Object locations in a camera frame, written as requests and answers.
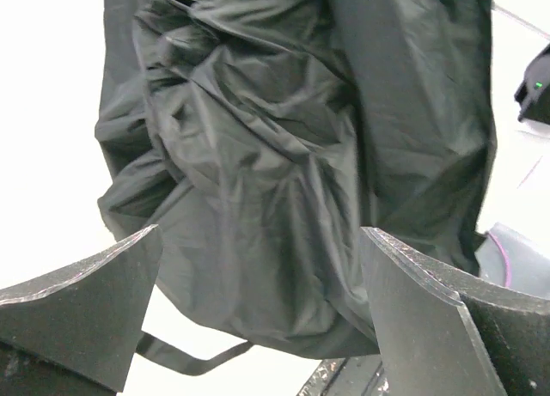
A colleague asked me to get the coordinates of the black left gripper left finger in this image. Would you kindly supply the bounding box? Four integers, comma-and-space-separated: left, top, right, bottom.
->
1, 225, 162, 395

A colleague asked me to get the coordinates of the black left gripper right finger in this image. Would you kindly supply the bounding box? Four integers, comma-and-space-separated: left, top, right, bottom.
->
360, 228, 549, 395

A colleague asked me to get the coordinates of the black folding umbrella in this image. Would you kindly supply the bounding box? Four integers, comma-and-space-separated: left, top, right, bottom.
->
95, 0, 496, 359

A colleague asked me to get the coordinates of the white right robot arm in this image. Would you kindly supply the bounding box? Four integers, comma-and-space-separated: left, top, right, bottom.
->
477, 47, 549, 299

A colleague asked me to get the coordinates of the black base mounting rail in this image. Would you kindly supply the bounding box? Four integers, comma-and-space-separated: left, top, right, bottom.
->
297, 355, 390, 396

